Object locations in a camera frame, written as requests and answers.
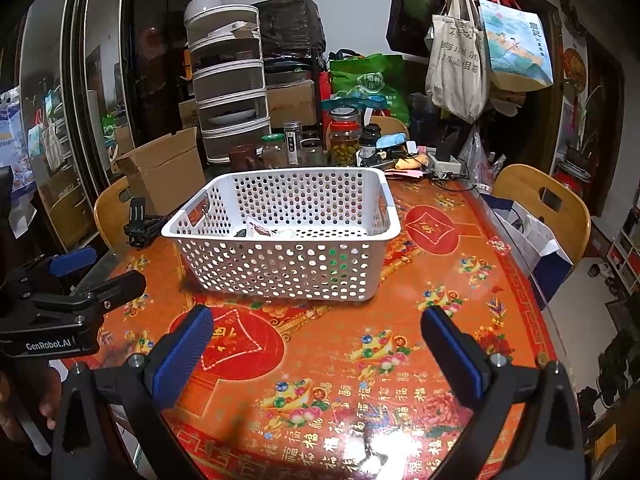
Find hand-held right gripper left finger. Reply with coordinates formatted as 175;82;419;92
50;304;216;480

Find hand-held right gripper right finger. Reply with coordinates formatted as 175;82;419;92
420;306;588;480

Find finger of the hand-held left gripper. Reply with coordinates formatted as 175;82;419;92
69;271;147;317
47;247;98;277

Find white perforated plastic basket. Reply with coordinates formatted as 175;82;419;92
161;167;402;302

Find green foil packet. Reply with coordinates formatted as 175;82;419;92
330;252;353;281

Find small packets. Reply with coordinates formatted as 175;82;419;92
245;216;273;238

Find plain wooden chair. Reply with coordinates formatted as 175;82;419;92
94;176;133;261

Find open cardboard box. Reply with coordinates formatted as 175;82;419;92
114;127;207;216

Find white paper bag blue trim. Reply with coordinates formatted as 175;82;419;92
492;199;575;306

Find wooden chair back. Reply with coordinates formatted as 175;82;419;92
492;164;592;266

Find dark glass-door cabinet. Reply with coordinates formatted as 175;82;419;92
20;0;131;251

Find brown mug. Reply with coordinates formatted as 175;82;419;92
229;144;261;171

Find clear plastic bag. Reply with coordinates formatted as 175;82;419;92
457;127;488;181

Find shelf of boxes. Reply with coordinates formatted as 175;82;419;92
607;205;640;301

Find glass jar with green lid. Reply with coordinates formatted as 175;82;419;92
261;134;288;170

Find dark bottle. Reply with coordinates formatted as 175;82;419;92
359;125;383;166

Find tall narrow glass bottle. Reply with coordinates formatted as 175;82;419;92
283;121;303;167

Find stacked white drawer tower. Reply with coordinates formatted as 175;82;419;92
183;2;272;163

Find glass jar with red lid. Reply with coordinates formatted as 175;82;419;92
327;115;362;167

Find small glass jar black lid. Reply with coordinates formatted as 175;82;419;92
300;138;325;167

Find closed cardboard carton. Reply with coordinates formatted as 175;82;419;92
266;81;317;127

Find beige canvas tote bag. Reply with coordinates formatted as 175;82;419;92
425;0;488;125

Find green shopping bag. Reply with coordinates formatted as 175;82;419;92
327;50;411;128

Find white bowl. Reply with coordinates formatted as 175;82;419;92
184;0;223;26

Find illustrated paper bag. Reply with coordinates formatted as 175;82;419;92
477;0;555;92

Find black plastic-wrapped bundle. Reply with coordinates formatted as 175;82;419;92
258;0;326;56

